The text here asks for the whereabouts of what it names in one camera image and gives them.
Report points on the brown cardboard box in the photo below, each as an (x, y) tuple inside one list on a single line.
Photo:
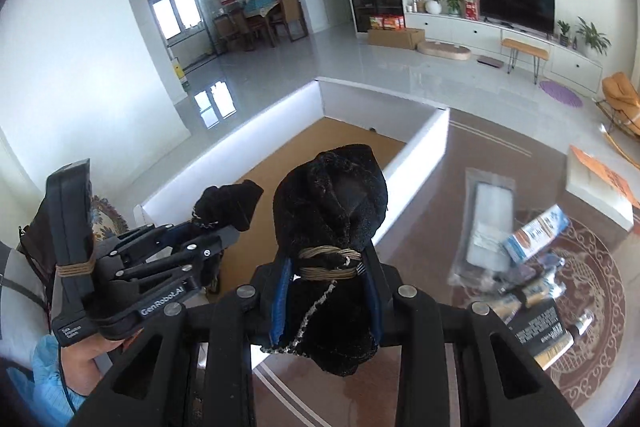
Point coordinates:
[(395, 39)]

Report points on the large black fuzzy cloth bundle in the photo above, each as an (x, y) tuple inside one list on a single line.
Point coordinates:
[(330, 197)]

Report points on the white round vase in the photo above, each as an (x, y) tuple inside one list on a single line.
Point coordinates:
[(434, 7)]

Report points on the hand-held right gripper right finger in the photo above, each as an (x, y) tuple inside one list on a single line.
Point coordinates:
[(376, 312)]

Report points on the orange snack boxes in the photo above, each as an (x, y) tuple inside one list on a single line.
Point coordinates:
[(387, 23)]

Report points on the red gift box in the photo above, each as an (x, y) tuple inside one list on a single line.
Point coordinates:
[(471, 8)]

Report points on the wooden bench with metal legs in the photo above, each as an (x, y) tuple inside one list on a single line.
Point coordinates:
[(525, 47)]

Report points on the purple round mat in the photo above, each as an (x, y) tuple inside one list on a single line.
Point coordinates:
[(561, 93)]

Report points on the dining table with blue cloth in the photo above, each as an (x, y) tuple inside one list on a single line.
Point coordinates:
[(260, 4)]

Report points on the white storage box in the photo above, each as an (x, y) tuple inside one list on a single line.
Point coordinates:
[(410, 157)]

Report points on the person's white shirt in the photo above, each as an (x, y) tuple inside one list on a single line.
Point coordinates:
[(20, 302)]

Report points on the white television cabinet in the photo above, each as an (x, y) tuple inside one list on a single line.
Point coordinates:
[(460, 29)]

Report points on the blue white carton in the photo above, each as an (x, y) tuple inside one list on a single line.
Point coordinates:
[(537, 232)]

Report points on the large leafy potted plant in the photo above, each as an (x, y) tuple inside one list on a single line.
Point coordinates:
[(592, 37)]

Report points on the patterned cushion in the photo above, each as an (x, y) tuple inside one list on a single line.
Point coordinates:
[(107, 217)]

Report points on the black television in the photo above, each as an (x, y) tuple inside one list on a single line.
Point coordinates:
[(515, 2)]

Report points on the black packet white print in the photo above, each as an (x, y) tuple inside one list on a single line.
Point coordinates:
[(542, 332)]

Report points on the small silver tube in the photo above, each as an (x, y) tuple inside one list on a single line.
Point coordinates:
[(583, 322)]

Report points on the small potted plant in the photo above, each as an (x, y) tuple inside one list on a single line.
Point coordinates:
[(564, 29)]

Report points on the clear plastic bag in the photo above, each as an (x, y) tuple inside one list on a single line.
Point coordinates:
[(487, 217)]

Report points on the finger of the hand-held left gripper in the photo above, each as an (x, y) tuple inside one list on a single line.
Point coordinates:
[(150, 237), (170, 264)]

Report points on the white flat box orange print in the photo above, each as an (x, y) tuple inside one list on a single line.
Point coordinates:
[(595, 192)]

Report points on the small black cloth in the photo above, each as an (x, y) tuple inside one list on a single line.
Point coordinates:
[(230, 202)]

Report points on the beige oval cat scratcher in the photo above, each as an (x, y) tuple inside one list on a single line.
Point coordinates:
[(444, 51)]

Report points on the wooden dining chair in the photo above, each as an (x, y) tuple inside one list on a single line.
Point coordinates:
[(290, 14), (230, 29)]

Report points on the grey floor scale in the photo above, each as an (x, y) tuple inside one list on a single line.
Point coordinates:
[(490, 61)]

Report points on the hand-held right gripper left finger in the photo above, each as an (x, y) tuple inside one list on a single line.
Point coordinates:
[(277, 302)]

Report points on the person's left hand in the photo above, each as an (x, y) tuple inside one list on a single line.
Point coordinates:
[(87, 362)]

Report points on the gold cosmetic tube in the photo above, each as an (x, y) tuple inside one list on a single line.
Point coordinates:
[(542, 292)]

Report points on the orange rocking chair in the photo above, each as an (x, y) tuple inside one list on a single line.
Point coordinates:
[(620, 94)]

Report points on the person's left forearm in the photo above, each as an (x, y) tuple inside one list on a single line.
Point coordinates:
[(45, 357)]

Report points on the dark purple packet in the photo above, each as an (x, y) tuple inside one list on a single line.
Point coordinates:
[(537, 268)]

